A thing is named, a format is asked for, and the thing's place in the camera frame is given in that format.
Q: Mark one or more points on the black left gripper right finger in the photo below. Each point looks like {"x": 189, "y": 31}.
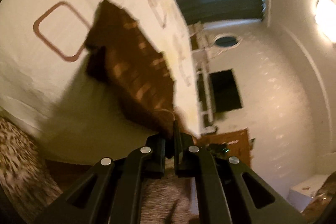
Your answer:
{"x": 228, "y": 191}

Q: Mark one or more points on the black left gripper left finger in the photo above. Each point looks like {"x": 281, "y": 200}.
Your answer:
{"x": 110, "y": 192}

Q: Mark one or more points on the dark brown plaid sweater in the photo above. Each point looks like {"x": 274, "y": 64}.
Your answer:
{"x": 149, "y": 89}

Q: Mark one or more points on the brown wooden door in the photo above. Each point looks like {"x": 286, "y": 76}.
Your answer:
{"x": 237, "y": 142}

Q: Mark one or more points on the white tv stand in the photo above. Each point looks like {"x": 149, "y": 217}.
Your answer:
{"x": 205, "y": 100}

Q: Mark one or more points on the white box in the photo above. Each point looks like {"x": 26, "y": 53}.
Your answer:
{"x": 300, "y": 195}

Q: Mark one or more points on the black flat television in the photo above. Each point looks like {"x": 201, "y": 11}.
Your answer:
{"x": 225, "y": 91}

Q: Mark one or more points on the patterned floor rug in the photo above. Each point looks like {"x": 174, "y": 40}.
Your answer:
{"x": 25, "y": 178}

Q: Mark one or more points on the white dressing table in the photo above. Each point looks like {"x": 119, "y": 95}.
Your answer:
{"x": 202, "y": 46}

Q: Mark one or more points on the white oval vanity mirror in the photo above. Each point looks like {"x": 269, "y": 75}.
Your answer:
{"x": 227, "y": 41}

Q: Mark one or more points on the wall lamp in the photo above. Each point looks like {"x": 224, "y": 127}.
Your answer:
{"x": 325, "y": 18}

